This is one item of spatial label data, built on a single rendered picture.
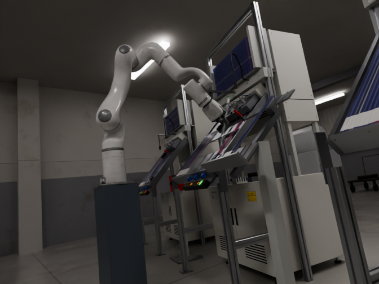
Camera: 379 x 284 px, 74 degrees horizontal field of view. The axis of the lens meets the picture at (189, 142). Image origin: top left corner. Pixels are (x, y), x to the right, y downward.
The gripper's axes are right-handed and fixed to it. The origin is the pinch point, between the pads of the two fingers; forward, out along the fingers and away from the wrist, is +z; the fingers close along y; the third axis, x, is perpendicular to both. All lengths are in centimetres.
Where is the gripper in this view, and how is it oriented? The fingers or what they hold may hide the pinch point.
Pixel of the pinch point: (224, 121)
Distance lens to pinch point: 153.4
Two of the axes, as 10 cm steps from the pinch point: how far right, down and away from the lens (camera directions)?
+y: 6.4, -4.8, -6.0
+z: 7.0, 6.9, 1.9
